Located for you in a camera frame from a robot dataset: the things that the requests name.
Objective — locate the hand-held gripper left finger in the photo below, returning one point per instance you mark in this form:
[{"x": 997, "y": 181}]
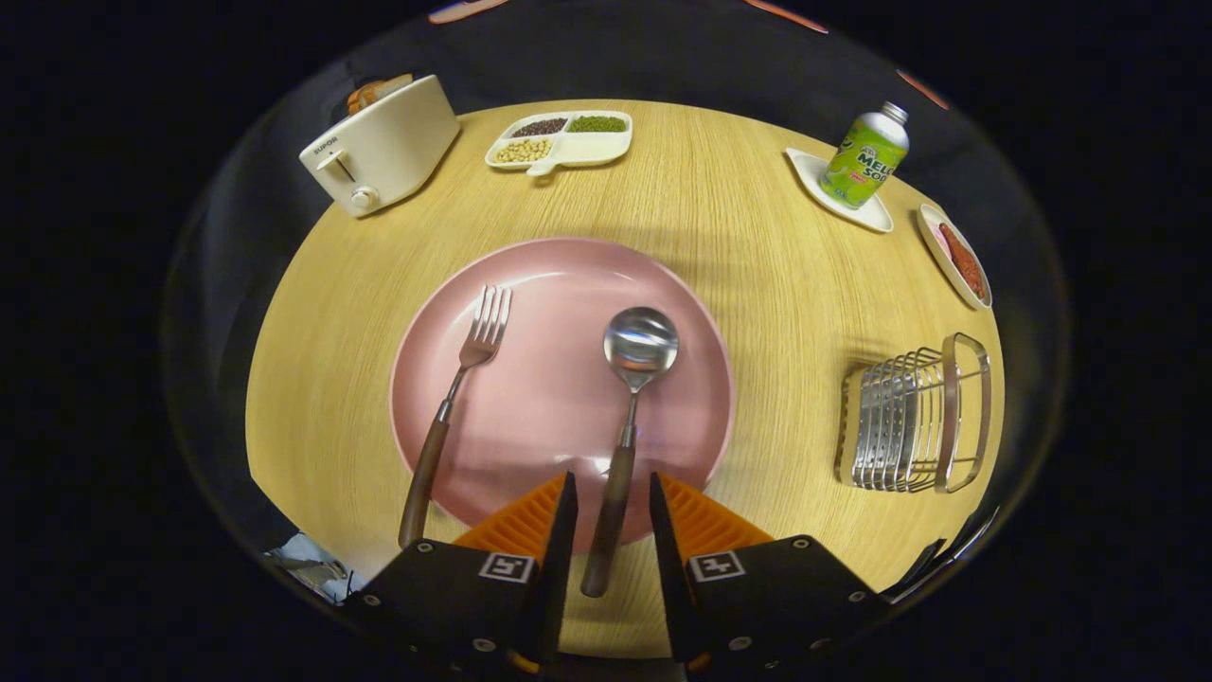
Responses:
[{"x": 554, "y": 568}]

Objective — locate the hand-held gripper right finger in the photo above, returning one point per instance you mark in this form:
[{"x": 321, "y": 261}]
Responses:
[{"x": 668, "y": 568}]

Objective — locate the pink round plate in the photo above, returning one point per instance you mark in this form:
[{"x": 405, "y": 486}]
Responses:
[{"x": 559, "y": 407}]

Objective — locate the light blue cloth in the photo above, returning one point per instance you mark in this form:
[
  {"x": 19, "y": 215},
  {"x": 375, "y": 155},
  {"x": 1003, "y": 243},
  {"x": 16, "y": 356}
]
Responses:
[{"x": 308, "y": 559}]

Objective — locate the white square coaster plate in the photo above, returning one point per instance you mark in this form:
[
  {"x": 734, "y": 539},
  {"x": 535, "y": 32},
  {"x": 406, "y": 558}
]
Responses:
[{"x": 814, "y": 180}]

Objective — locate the white round food plate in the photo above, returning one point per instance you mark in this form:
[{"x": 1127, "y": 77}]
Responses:
[{"x": 942, "y": 256}]

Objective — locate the yellow soybeans pile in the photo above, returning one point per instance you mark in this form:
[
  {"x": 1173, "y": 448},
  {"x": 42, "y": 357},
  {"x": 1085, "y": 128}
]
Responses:
[{"x": 523, "y": 150}]

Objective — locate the white divided dish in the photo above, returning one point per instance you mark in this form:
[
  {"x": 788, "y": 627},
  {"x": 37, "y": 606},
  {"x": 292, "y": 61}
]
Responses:
[{"x": 592, "y": 147}]

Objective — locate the brown meat piece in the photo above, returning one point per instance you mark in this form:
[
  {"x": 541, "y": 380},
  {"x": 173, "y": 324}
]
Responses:
[{"x": 964, "y": 263}]

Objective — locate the dark red beans pile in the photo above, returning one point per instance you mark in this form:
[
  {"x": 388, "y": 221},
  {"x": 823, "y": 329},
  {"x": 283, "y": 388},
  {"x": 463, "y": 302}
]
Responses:
[{"x": 540, "y": 126}]

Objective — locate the green beans pile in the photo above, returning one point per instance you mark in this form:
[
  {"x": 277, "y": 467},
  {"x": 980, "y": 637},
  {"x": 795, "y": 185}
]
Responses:
[{"x": 597, "y": 123}]

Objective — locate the silver green-label drink bottle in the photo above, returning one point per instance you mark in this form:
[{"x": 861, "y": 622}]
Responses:
[{"x": 864, "y": 156}]

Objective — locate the white toaster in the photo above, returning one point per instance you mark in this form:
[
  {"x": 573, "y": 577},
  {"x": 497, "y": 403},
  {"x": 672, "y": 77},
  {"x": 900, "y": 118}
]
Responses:
[{"x": 388, "y": 142}]

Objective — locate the brown toast slice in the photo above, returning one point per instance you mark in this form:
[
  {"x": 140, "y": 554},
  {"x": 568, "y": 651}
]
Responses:
[{"x": 374, "y": 92}]

